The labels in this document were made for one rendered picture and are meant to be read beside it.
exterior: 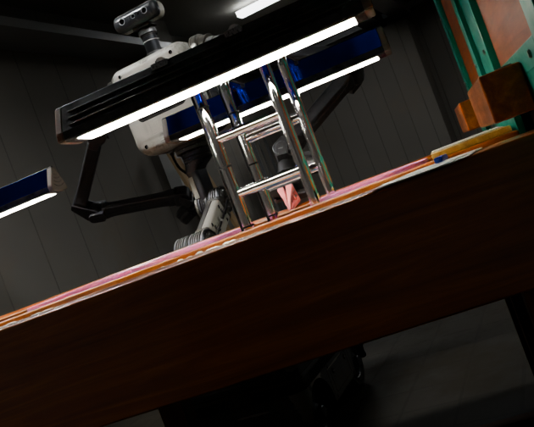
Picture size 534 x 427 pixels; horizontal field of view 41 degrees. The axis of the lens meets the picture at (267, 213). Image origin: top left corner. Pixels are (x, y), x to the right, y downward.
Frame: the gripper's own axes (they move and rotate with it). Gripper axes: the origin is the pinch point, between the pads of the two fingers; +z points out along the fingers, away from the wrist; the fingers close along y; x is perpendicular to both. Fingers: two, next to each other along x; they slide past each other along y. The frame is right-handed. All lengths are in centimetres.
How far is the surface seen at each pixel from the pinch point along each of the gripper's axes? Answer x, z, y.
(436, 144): 400, -486, 42
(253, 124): -52, 32, 12
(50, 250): 101, -157, -188
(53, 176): -36, -6, -56
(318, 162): -27.9, 20.1, 17.4
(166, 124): -36.8, -6.8, -19.5
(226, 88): -46.3, 4.8, 2.9
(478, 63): -35, 16, 58
